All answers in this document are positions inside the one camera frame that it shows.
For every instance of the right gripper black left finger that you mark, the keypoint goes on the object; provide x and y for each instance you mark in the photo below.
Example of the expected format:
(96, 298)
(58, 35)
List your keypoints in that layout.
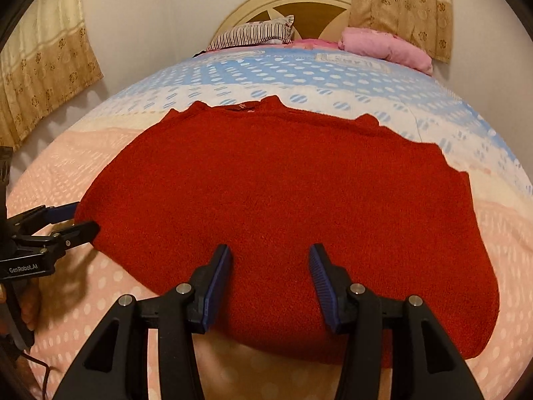
(112, 364)

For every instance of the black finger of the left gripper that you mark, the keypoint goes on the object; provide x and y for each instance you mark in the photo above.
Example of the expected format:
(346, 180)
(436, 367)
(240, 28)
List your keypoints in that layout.
(35, 219)
(58, 242)

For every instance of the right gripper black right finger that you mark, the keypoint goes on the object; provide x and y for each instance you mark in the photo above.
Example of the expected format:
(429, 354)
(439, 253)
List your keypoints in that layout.
(425, 362)

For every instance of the red knitted sweater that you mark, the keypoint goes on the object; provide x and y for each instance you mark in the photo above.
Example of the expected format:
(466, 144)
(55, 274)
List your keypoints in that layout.
(270, 181)

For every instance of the person's left hand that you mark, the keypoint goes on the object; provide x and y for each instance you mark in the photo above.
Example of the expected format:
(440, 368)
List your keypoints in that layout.
(30, 302)

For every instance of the patterned pink blue bedsheet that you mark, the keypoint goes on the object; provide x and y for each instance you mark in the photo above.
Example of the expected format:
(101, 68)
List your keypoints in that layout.
(330, 82)

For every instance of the left beige patterned curtain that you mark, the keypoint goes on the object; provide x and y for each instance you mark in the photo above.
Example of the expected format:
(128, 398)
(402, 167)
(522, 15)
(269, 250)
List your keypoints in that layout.
(46, 62)

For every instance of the striped grey pillow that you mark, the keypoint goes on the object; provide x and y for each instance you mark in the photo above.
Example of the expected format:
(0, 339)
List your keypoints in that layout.
(277, 31)

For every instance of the pink pillow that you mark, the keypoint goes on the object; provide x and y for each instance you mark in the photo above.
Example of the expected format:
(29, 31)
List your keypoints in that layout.
(385, 46)

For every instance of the cream wooden headboard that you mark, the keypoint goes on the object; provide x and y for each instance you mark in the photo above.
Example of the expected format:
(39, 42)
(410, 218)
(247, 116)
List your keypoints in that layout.
(313, 19)

